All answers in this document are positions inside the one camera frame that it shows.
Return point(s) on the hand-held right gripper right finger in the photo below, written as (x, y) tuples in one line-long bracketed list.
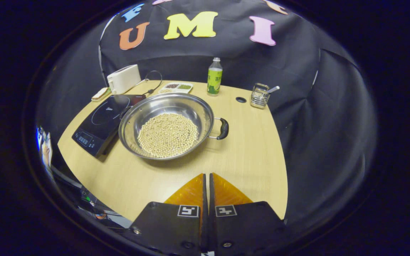
[(251, 227)]

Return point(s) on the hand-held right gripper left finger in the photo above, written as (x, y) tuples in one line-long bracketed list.
[(166, 231)]

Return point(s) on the black induction cooktop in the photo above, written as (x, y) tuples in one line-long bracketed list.
[(98, 124)]

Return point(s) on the stainless steel pot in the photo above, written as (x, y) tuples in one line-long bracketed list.
[(162, 105)]

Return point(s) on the pile of soybeans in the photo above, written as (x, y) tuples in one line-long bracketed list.
[(167, 135)]

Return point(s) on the black backdrop cloth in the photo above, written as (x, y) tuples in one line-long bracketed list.
[(315, 124)]

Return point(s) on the metal spoon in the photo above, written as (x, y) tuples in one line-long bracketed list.
[(274, 89)]

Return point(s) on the white divided dish of beans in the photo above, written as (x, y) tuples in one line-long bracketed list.
[(175, 86)]

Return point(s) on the white sandwich plate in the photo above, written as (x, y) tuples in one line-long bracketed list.
[(106, 97)]

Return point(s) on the green label drink bottle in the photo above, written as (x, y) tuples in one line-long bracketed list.
[(214, 80)]

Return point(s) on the sandwich with lettuce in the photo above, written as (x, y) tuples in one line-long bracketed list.
[(100, 93)]

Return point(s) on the white toaster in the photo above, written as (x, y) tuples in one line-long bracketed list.
[(123, 80)]

